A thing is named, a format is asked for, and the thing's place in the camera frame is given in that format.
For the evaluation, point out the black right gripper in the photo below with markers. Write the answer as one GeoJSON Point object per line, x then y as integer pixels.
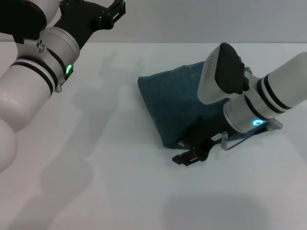
{"type": "Point", "coordinates": [208, 134]}

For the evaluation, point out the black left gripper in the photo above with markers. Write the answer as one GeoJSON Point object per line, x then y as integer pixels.
{"type": "Point", "coordinates": [79, 21]}

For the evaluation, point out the blue denim shorts with embroidery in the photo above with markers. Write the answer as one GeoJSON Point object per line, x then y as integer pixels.
{"type": "Point", "coordinates": [168, 100]}

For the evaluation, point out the black silver wrist camera housing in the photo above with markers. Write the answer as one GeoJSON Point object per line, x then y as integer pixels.
{"type": "Point", "coordinates": [223, 74]}
{"type": "Point", "coordinates": [21, 19]}

